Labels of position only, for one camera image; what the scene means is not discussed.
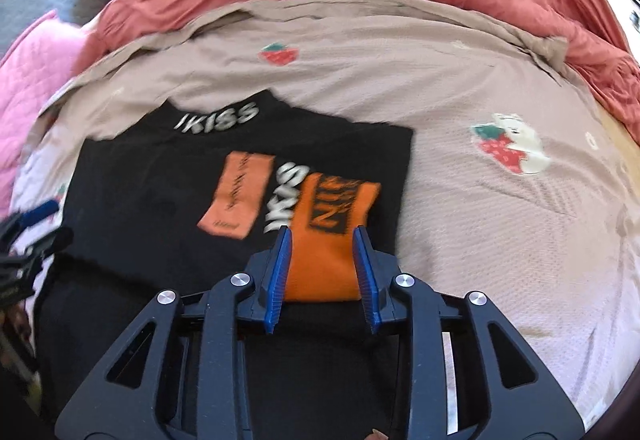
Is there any pink quilted blanket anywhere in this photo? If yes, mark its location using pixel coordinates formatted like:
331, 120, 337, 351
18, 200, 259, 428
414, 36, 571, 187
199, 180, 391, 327
1, 10, 87, 215

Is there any black orange sweater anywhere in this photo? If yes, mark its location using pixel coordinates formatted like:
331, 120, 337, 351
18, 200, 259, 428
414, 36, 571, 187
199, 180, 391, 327
36, 91, 413, 439

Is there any beige strawberry print sheet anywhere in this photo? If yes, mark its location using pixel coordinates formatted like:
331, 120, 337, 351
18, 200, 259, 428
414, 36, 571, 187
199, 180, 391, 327
11, 0, 639, 425

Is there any right hand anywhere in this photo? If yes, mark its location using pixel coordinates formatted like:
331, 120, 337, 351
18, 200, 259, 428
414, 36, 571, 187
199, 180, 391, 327
364, 429, 388, 440

